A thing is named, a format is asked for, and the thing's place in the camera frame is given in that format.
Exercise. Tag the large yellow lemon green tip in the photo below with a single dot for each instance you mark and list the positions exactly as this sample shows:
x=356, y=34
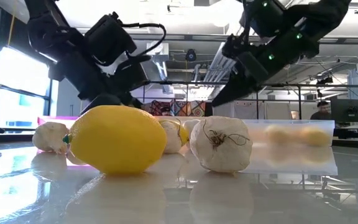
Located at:
x=117, y=140

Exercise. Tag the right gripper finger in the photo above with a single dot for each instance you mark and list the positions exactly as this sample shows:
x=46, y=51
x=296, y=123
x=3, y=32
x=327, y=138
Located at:
x=238, y=90

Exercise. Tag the colourful patterned tapestry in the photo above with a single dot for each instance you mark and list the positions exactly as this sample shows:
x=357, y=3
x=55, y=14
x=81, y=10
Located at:
x=194, y=109

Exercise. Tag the pink plastic basket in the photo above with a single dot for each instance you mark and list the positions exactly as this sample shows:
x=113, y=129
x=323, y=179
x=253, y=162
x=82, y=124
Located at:
x=54, y=118

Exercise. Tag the white table mat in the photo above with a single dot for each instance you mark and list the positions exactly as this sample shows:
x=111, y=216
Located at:
x=179, y=199

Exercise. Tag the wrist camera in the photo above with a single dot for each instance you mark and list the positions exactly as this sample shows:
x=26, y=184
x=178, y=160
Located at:
x=263, y=18
x=109, y=39

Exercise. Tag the clear plastic basket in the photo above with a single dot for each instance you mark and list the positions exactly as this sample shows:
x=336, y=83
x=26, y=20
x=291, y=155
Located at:
x=259, y=137

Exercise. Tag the black metal rack frame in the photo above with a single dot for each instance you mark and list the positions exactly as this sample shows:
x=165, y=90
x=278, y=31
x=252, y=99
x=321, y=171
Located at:
x=299, y=99

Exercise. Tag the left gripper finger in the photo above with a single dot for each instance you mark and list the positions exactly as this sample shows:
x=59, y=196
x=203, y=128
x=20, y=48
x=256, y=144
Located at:
x=104, y=100
x=131, y=100

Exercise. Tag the small orange-yellow lemon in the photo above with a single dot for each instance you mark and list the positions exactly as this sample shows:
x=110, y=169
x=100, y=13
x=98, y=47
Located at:
x=278, y=134

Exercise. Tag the white ceiling unit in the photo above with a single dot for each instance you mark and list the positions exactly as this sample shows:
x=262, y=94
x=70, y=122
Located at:
x=163, y=51

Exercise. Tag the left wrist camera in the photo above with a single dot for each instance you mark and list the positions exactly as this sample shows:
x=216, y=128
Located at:
x=109, y=39

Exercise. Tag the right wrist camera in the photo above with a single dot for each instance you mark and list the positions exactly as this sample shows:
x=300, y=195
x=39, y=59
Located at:
x=263, y=18

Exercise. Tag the black monitor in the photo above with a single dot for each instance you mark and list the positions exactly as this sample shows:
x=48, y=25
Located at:
x=348, y=110

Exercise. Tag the black ceiling camera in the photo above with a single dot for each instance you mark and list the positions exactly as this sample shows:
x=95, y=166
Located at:
x=190, y=55

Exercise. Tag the white garlic bulb brown roots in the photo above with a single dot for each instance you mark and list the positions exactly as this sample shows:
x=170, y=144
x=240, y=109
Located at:
x=222, y=155

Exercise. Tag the person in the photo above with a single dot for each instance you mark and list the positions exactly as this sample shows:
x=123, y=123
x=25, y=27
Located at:
x=322, y=113
x=166, y=111

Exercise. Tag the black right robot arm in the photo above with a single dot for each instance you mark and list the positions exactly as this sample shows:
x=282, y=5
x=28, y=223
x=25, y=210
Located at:
x=319, y=21

